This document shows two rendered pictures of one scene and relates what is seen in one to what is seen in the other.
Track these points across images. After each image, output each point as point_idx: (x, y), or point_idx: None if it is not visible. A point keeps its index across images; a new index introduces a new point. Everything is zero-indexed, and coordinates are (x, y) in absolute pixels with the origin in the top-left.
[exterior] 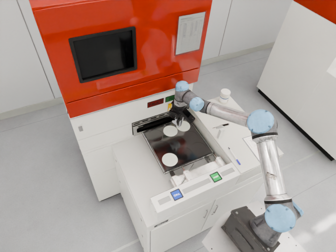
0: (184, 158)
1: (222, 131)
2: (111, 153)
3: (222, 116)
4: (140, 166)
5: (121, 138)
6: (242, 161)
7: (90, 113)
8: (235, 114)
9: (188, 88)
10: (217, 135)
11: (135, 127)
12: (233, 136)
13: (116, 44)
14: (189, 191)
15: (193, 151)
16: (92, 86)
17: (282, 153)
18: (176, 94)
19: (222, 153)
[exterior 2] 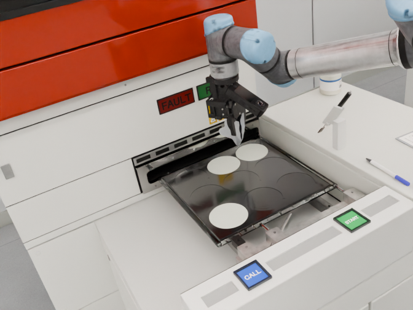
0: (265, 207)
1: (340, 123)
2: (98, 246)
3: (327, 61)
4: (161, 250)
5: (115, 201)
6: (412, 179)
7: (23, 127)
8: (357, 42)
9: (232, 22)
10: (333, 139)
11: (141, 169)
12: (373, 139)
13: None
14: (286, 262)
15: (283, 190)
16: (5, 37)
17: None
18: (209, 45)
19: (356, 176)
